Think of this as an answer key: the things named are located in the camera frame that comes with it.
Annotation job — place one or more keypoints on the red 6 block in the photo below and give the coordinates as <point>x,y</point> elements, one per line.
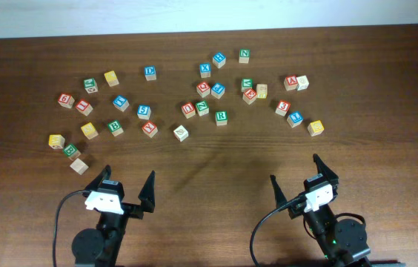
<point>66,100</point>

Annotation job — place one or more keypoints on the blue X block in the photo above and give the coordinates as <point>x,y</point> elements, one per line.
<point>205,70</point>

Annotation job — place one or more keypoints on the green E block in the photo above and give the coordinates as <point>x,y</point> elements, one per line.
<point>71,152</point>

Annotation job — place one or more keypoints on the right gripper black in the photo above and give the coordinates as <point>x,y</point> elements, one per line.
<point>330,174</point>

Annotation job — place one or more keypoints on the green V block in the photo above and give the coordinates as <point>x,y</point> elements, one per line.
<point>246,83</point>

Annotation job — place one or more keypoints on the blue H block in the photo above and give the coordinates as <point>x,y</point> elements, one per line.
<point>219,60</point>

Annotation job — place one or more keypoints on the red A block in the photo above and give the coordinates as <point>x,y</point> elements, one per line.
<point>291,83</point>

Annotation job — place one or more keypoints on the green R block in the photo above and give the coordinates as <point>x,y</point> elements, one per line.
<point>221,118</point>

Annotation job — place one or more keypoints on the red U block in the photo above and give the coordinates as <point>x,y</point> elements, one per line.
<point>188,110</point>

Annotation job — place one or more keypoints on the plain yellow-print block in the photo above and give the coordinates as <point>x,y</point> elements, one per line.
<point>262,91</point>

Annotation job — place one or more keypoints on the yellow S block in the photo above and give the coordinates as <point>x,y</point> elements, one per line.
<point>315,128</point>
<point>89,130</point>

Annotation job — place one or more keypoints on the red I block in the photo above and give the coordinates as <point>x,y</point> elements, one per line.
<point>84,107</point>

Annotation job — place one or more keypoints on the yellow block top left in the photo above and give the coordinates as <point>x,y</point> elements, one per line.
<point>111,78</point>

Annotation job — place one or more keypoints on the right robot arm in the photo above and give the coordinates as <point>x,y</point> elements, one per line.
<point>341,237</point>

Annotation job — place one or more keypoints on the red Y block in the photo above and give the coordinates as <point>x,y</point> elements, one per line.
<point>150,129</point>

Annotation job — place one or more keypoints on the plain white picture block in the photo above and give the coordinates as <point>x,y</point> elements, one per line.
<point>303,82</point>

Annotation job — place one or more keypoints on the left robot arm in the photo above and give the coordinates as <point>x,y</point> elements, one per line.
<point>100,246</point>

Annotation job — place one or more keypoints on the green Z block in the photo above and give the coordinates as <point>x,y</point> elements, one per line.
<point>202,108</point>

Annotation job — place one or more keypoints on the red 3 block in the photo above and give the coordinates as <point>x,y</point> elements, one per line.
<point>282,108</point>

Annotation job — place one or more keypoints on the green N block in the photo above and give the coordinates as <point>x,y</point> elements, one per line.
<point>244,56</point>

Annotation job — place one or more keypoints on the blue L block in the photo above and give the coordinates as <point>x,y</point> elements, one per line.
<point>294,119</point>

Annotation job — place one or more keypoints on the plain leaf picture block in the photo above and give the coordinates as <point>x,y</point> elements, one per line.
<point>181,133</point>

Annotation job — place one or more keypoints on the blue T block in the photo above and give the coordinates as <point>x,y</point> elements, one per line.
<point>121,103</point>

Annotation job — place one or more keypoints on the blue 5 block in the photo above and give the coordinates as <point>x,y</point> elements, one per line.
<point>144,112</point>

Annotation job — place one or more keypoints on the red Q block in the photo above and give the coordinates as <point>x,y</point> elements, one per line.
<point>203,89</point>

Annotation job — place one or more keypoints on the plain wooden block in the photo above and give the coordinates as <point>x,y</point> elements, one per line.
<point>79,166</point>

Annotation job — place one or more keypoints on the blue D block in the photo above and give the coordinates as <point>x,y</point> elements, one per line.
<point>150,73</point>

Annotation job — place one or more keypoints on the yellow W block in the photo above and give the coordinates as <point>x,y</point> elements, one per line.
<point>56,141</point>

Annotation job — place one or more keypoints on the green J block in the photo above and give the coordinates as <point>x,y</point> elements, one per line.
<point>90,85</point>

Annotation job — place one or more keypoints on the blue P block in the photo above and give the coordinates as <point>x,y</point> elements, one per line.
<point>218,90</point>

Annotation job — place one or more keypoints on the red E block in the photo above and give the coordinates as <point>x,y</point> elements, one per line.
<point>249,96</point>

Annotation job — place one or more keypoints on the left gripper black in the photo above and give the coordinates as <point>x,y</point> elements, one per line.
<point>130,208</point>

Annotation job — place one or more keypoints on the green B block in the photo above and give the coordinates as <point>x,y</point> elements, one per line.
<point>115,128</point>

